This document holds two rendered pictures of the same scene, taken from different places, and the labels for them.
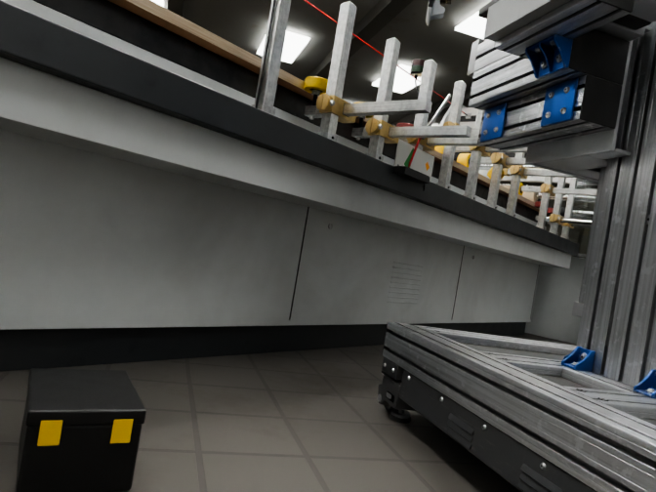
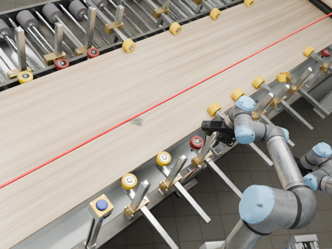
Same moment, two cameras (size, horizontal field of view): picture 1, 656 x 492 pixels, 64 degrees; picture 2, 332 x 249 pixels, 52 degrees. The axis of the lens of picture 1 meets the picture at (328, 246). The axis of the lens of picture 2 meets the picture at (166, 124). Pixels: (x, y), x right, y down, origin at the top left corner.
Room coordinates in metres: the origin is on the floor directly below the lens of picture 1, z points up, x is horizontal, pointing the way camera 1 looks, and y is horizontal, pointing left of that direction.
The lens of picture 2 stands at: (0.81, 0.23, 2.48)
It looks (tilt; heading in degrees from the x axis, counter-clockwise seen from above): 51 degrees down; 349
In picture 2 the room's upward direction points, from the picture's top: 25 degrees clockwise
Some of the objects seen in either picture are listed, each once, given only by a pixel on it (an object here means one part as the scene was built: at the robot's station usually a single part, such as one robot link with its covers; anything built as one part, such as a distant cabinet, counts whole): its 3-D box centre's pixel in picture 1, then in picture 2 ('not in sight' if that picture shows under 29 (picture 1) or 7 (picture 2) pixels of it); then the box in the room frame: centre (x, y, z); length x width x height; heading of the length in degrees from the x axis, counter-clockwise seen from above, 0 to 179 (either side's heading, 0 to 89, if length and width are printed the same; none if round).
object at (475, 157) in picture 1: (477, 146); (254, 116); (2.31, -0.58, 0.94); 0.04 x 0.04 x 0.48; 50
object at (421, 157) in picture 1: (415, 161); (192, 172); (1.89, -0.26, 0.75); 0.26 x 0.01 x 0.10; 140
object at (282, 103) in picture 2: (512, 160); (284, 104); (2.50, -0.81, 0.95); 0.50 x 0.04 x 0.04; 50
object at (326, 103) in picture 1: (336, 108); (136, 206); (1.56, 0.04, 0.81); 0.14 x 0.06 x 0.05; 140
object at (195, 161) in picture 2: (420, 140); (201, 157); (1.95, -0.27, 0.85); 0.14 x 0.06 x 0.05; 140
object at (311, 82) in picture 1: (314, 97); (127, 184); (1.65, 0.12, 0.85); 0.08 x 0.08 x 0.11
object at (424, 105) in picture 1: (362, 109); (148, 217); (1.52, -0.03, 0.80); 0.44 x 0.03 x 0.04; 50
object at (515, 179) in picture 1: (516, 174); (292, 90); (2.70, -0.90, 0.93); 0.04 x 0.04 x 0.48; 50
